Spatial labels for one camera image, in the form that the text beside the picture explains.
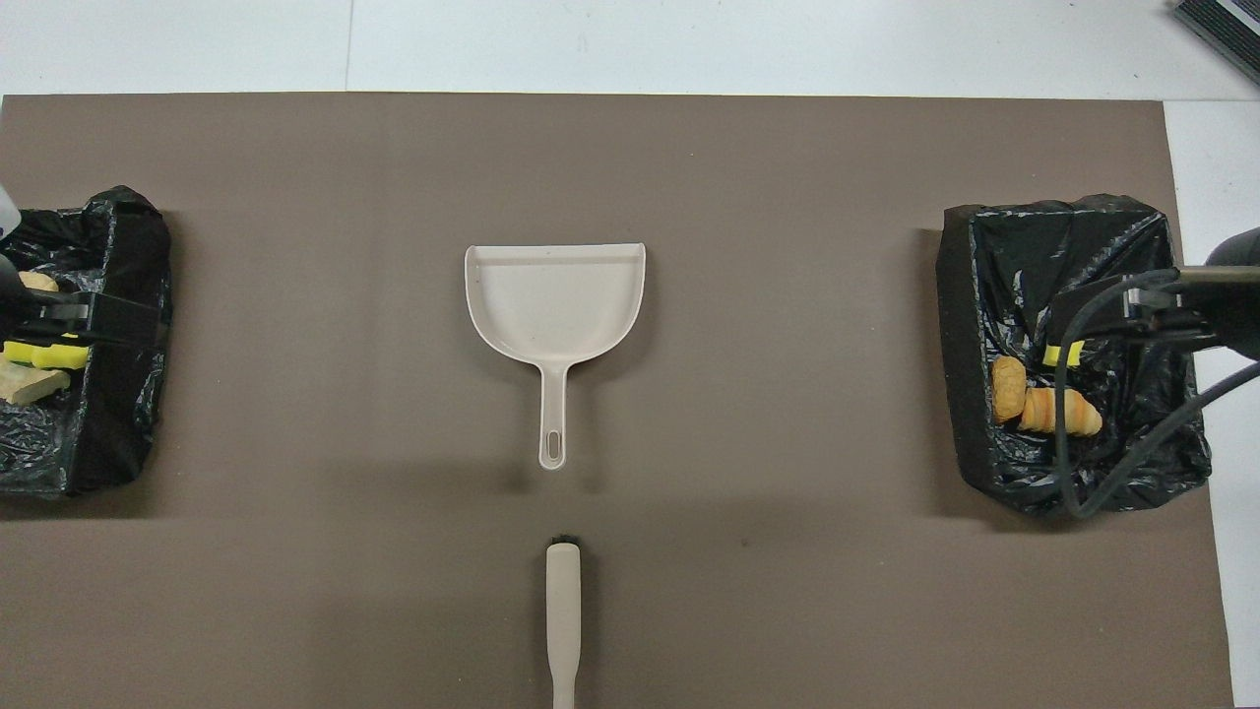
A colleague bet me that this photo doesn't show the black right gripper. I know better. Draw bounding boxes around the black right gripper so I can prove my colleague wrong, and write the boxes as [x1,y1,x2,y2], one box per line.
[1122,226,1260,361]

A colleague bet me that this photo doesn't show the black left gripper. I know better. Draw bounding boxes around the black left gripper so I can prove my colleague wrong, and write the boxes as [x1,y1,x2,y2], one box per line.
[0,254,164,352]

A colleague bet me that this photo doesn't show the notched yellow sponge piece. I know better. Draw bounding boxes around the notched yellow sponge piece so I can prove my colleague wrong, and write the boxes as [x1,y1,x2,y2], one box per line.
[37,337,92,371]

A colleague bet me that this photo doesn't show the pale cracker piece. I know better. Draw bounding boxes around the pale cracker piece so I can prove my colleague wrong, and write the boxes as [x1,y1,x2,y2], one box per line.
[0,360,73,406]

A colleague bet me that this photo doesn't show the large striped croissant piece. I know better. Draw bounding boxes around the large striped croissant piece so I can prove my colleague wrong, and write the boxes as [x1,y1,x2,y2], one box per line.
[1017,386,1103,437]

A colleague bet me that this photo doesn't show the brown bread roll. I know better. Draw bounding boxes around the brown bread roll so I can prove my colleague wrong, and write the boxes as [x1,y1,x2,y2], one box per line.
[990,355,1029,424]

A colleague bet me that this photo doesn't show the beige plastic dustpan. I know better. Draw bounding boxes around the beige plastic dustpan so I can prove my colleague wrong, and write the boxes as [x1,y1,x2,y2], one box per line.
[465,243,648,472]

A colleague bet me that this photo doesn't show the beige hand brush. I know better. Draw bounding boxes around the beige hand brush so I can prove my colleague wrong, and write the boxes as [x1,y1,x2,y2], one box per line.
[545,535,583,709]

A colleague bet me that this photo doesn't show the bin lined with black bag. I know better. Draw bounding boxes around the bin lined with black bag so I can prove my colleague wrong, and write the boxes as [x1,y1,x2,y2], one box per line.
[0,185,173,496]
[935,194,1214,518]

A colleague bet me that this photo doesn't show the black ribbed object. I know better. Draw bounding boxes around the black ribbed object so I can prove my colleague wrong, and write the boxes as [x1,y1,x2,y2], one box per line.
[1171,0,1260,85]

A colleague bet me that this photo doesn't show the brown table mat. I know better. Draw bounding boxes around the brown table mat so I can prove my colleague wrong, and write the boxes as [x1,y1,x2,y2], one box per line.
[0,94,1236,709]

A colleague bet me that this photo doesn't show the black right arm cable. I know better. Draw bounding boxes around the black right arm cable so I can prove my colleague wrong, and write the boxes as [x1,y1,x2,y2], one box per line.
[1051,266,1260,521]

